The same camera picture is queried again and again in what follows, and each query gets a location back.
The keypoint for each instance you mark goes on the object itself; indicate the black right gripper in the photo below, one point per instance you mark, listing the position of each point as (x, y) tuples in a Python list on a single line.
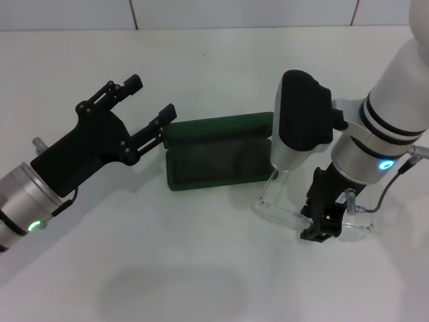
[(326, 194)]

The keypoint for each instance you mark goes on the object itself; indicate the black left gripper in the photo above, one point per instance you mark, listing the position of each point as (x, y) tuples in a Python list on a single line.
[(90, 141)]

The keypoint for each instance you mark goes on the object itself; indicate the clear plastic glasses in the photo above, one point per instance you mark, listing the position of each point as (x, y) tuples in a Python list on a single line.
[(268, 201)]

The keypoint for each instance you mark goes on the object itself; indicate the green glasses case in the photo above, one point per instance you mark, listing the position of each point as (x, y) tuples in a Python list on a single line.
[(214, 157)]

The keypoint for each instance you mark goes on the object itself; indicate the right gripper silver connector plug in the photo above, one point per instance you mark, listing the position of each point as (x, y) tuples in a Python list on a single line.
[(352, 201)]

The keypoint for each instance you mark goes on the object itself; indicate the gripper silver connector plug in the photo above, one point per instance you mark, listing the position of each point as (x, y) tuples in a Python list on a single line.
[(39, 146), (352, 201)]

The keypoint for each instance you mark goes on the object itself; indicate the left gripper silver connector plug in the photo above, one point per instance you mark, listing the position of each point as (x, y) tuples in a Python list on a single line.
[(39, 146)]

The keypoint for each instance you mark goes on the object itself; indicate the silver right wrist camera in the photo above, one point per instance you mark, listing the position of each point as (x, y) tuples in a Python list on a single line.
[(301, 117)]

